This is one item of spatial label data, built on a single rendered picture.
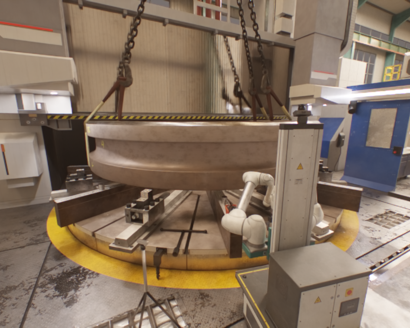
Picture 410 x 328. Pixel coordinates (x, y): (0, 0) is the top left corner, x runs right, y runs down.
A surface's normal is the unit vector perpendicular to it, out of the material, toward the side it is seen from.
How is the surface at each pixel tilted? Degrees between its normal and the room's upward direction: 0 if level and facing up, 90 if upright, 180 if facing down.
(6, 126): 90
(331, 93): 90
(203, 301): 0
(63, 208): 90
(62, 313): 0
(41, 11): 90
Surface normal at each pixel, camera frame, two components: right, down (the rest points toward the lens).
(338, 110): -0.89, 0.10
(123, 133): -0.44, 0.19
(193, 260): -0.04, 0.22
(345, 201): -0.62, 0.17
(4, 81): 0.45, 0.19
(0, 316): 0.00, -0.98
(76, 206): 0.78, 0.13
